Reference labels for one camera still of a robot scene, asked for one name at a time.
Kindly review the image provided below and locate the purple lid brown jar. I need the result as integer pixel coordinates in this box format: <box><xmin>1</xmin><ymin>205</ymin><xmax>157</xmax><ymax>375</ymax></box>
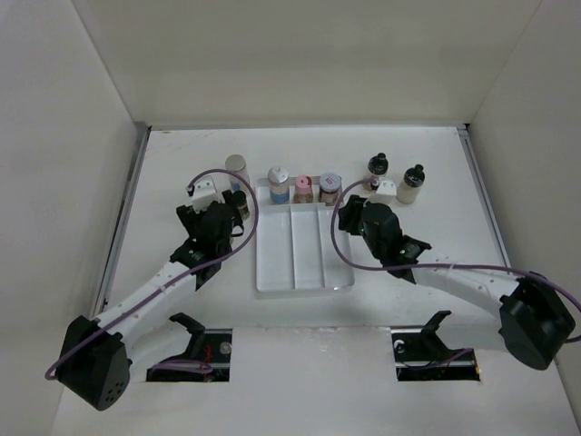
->
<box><xmin>319</xmin><ymin>173</ymin><xmax>342</xmax><ymax>206</ymax></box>

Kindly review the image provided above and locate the small black cap spice jar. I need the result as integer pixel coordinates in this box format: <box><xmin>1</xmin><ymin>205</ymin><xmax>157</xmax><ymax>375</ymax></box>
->
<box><xmin>231</xmin><ymin>191</ymin><xmax>250</xmax><ymax>221</ymax></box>

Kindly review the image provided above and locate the pink cap spice bottle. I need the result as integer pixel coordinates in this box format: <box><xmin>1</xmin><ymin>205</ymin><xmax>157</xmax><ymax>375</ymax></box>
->
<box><xmin>293</xmin><ymin>174</ymin><xmax>313</xmax><ymax>203</ymax></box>

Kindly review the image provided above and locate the black top brown grinder bottle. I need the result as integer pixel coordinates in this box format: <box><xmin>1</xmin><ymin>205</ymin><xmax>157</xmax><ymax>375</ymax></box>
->
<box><xmin>368</xmin><ymin>153</ymin><xmax>389</xmax><ymax>182</ymax></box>

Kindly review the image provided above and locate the silver lid white bottle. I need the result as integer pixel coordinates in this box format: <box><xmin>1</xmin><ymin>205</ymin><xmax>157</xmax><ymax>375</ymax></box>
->
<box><xmin>225</xmin><ymin>154</ymin><xmax>250</xmax><ymax>193</ymax></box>

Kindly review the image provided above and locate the white cap blue label bottle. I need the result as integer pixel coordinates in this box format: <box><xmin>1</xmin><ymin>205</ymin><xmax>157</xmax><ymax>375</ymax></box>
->
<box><xmin>268</xmin><ymin>166</ymin><xmax>290</xmax><ymax>204</ymax></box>

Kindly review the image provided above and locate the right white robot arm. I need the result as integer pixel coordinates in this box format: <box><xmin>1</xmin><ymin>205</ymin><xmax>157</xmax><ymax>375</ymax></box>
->
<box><xmin>330</xmin><ymin>195</ymin><xmax>577</xmax><ymax>371</ymax></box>

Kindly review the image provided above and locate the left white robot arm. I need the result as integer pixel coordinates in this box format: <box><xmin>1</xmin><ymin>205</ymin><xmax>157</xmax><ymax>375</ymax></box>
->
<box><xmin>46</xmin><ymin>190</ymin><xmax>246</xmax><ymax>411</ymax></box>

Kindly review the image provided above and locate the black top white grinder bottle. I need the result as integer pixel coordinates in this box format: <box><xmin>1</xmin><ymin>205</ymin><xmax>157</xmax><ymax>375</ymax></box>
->
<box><xmin>397</xmin><ymin>163</ymin><xmax>426</xmax><ymax>204</ymax></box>

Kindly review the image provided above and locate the white divided organizer tray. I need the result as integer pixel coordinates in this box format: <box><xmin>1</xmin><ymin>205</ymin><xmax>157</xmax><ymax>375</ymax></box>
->
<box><xmin>255</xmin><ymin>178</ymin><xmax>355</xmax><ymax>298</ymax></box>

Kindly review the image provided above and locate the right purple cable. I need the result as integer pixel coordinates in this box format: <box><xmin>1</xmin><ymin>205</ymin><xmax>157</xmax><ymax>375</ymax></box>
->
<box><xmin>330</xmin><ymin>179</ymin><xmax>581</xmax><ymax>342</ymax></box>

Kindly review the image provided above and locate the purple cable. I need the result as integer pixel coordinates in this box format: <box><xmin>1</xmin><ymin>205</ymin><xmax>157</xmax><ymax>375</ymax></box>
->
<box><xmin>44</xmin><ymin>168</ymin><xmax>261</xmax><ymax>381</ymax></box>
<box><xmin>330</xmin><ymin>179</ymin><xmax>581</xmax><ymax>342</ymax></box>

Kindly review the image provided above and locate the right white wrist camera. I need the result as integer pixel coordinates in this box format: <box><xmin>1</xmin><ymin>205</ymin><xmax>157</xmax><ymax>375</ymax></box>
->
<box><xmin>368</xmin><ymin>180</ymin><xmax>397</xmax><ymax>205</ymax></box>

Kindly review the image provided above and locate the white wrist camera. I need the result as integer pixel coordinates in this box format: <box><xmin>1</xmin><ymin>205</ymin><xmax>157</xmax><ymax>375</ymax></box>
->
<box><xmin>368</xmin><ymin>180</ymin><xmax>397</xmax><ymax>205</ymax></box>
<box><xmin>188</xmin><ymin>175</ymin><xmax>222</xmax><ymax>213</ymax></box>

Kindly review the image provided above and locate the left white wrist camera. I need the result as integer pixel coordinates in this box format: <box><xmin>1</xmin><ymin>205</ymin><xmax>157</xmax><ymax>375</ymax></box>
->
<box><xmin>188</xmin><ymin>175</ymin><xmax>222</xmax><ymax>213</ymax></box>

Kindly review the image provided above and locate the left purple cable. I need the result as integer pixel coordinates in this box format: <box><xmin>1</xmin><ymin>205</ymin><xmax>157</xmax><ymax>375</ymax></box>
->
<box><xmin>44</xmin><ymin>168</ymin><xmax>261</xmax><ymax>381</ymax></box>

